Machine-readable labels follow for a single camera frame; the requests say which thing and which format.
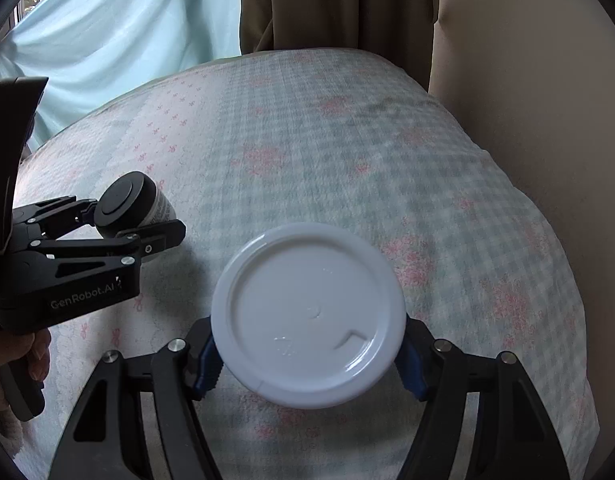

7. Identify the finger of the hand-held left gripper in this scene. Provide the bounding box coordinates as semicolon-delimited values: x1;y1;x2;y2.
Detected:
30;219;187;266
14;195;101;241

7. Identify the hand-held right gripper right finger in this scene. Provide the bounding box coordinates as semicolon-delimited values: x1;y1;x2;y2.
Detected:
394;314;571;480

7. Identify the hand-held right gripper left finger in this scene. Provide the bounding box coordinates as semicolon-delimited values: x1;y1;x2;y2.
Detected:
47;317;226;480

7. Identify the black lid jar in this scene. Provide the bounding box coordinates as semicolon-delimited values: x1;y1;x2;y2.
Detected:
94;171;178;238

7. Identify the white round jar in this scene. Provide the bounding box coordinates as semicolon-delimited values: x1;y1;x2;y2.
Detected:
210;222;407;410

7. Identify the person's left hand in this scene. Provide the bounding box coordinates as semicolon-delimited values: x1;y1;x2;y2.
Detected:
0;328;52;418

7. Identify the light blue hanging cloth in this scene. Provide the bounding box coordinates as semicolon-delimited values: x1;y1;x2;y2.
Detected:
0;0;243;154

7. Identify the brown curtain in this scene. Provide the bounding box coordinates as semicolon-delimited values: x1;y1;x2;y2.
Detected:
238;0;441;92

